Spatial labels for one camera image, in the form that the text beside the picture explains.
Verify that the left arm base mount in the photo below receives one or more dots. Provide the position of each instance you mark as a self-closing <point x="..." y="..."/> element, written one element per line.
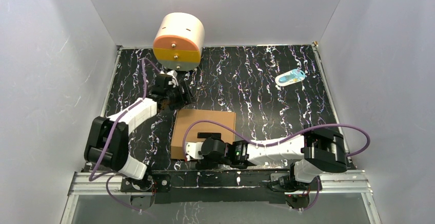
<point x="143" y="192"/>

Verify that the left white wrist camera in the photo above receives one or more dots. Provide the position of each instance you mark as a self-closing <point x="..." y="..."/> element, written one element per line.
<point x="173" y="75"/>

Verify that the round pastel drawer cabinet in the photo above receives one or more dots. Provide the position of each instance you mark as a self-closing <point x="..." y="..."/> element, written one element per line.
<point x="179" y="42"/>

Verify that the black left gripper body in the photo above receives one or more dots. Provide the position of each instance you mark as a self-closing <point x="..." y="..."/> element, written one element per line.
<point x="183" y="91"/>

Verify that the aluminium front rail frame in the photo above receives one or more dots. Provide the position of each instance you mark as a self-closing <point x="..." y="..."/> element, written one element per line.
<point x="220" y="197"/>

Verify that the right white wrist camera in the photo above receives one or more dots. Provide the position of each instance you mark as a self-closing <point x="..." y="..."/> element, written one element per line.
<point x="193" y="151"/>

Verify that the blue white packaged item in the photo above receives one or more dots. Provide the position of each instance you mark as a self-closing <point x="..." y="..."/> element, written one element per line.
<point x="291" y="77"/>

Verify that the brown cardboard box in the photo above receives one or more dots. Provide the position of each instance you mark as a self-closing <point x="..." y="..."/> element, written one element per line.
<point x="185" y="117"/>

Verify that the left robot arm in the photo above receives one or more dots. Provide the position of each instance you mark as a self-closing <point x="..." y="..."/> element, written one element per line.
<point x="108" y="140"/>

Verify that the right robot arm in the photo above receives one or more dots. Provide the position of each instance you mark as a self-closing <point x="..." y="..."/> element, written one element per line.
<point x="312" y="153"/>

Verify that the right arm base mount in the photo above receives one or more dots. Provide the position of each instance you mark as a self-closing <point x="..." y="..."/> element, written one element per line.
<point x="299" y="196"/>

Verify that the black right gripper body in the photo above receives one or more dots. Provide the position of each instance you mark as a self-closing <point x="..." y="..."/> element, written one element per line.
<point x="208" y="162"/>

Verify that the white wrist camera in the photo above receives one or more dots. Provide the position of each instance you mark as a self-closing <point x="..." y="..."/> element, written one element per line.
<point x="193" y="151"/>
<point x="173" y="75"/>

